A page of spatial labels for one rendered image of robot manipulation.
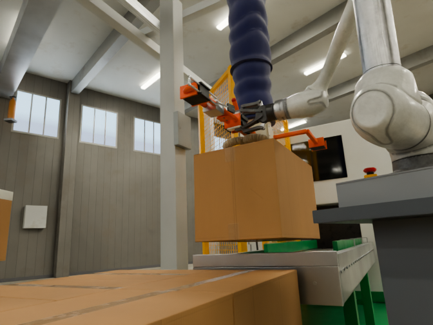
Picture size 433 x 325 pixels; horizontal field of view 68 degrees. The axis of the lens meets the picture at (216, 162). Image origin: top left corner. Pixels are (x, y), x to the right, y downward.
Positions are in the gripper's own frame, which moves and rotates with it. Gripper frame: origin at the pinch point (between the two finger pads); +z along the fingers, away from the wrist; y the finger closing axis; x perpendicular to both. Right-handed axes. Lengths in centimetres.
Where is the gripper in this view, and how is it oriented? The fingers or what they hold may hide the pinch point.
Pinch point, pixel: (233, 121)
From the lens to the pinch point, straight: 147.3
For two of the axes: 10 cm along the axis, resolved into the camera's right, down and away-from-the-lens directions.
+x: 4.9, 1.9, 8.5
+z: -8.7, 1.6, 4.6
